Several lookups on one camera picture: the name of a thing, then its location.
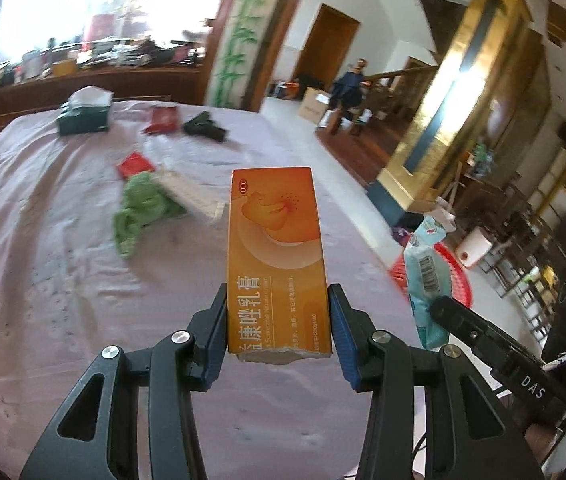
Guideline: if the dark jacket on post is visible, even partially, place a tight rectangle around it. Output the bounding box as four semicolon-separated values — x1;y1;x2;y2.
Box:
329;58;370;119

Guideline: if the wooden sideboard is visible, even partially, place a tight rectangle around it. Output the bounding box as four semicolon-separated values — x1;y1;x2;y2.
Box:
0;67;203;132

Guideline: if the small red wrapper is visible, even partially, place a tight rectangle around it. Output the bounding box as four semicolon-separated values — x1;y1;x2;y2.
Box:
116;152;155;180

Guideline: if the gold pillar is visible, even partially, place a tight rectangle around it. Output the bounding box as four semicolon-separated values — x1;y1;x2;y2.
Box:
367;0;531;226

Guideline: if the green tissue box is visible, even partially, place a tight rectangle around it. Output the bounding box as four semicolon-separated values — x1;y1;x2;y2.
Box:
56;86;114;136

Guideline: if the cardboard box on floor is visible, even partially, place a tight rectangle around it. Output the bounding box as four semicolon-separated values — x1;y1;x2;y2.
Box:
298;87;331;125

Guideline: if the red plastic basket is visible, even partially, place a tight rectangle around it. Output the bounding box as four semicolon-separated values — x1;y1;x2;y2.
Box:
387;239;474;311

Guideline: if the black handheld gun tool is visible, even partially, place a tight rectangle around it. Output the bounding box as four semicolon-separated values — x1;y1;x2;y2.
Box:
182;112;227;143

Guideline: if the green towel cloth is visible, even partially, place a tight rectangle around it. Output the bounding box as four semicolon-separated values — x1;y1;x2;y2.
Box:
113;171;187;259

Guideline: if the teal tissue pack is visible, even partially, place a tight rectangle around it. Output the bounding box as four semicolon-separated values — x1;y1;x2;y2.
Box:
403;198;456;350

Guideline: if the dark red pouch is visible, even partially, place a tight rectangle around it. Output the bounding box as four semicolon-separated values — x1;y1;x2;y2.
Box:
144;105;181;134

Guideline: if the orange medicine box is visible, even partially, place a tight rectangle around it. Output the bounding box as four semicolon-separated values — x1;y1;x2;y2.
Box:
227;167;332;364

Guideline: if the long white medicine box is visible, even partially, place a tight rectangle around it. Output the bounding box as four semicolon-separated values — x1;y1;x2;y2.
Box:
152;169;225;222

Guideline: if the wooden door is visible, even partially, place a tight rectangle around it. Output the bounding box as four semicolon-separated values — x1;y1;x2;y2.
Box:
293;3;360;90

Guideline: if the white cylinder bin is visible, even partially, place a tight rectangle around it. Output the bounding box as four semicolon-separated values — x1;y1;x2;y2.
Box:
455;226;493;269

